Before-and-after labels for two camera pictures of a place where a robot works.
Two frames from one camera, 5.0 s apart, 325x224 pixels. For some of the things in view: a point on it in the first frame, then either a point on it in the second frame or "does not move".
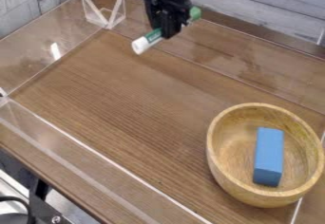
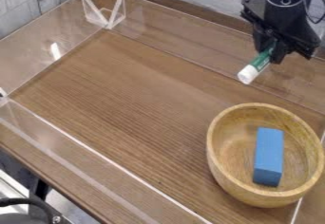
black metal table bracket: [42, 213] does not move
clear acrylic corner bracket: [105, 17] does not move
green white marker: [145, 42] → [249, 73]
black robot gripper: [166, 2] → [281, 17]
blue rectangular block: [269, 152] does not move
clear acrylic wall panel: [87, 180] does not move
